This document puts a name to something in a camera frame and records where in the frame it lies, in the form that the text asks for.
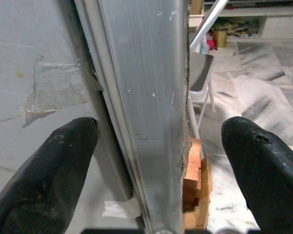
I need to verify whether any gold metal can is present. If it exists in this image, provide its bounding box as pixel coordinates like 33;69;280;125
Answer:
213;27;229;49

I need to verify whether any grey fridge door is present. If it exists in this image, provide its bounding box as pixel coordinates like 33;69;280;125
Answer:
0;0;137;234

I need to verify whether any white shelf unit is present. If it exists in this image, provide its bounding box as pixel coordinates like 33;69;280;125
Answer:
204;0;293;44

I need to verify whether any silver fridge body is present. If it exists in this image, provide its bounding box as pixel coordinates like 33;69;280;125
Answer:
73;0;190;234

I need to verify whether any white tape piece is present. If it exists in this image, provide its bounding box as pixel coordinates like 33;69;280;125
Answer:
102;198;143;219

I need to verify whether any white folding chair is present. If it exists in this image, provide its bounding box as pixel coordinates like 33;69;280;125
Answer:
187;0;231;158

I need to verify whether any brown cardboard box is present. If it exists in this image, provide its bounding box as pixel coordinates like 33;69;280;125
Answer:
189;0;204;15

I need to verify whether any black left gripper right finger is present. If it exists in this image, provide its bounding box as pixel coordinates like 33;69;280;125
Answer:
221;116;293;234

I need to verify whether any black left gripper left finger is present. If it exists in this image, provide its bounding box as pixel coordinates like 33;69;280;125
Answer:
0;117;99;234

